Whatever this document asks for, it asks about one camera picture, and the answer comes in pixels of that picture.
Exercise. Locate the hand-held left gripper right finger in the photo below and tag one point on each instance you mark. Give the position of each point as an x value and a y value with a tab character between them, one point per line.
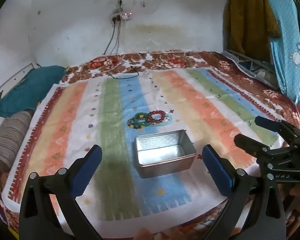
216	172

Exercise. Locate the pastel striped cloth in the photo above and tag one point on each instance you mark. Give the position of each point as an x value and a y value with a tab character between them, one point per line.
115	130

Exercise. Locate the teal pillow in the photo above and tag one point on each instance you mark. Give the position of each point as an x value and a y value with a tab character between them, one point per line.
27	90

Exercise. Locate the silver metal tin box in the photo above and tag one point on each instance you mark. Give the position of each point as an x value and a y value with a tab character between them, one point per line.
165	167

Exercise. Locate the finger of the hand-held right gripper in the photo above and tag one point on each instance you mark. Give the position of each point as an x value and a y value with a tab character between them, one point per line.
270	124
250	146

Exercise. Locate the white power strip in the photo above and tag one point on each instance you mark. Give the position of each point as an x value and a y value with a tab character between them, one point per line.
125	17

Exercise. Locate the green bangle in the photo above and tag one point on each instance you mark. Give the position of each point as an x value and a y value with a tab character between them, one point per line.
135	121

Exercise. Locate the brown striped bolster pillow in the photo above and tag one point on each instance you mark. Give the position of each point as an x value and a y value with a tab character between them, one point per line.
10	140

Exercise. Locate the blue printed hanging cloth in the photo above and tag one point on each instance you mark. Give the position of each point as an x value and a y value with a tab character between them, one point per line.
285	42

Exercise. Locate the wall socket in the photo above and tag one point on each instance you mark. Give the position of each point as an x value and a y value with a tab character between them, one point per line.
120	2

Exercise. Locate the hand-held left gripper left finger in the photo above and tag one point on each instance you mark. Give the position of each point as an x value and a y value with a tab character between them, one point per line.
87	170

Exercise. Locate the mustard brown hanging garment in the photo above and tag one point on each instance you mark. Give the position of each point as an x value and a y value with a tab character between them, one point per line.
247	17

